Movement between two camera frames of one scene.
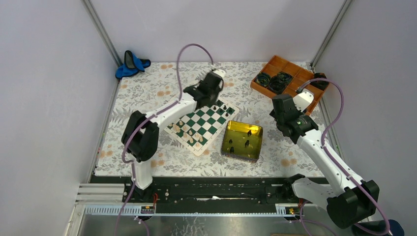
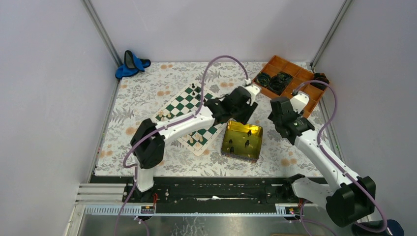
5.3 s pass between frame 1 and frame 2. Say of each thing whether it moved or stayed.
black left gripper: moved
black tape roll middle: stayed
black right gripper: stayed
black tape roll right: stayed
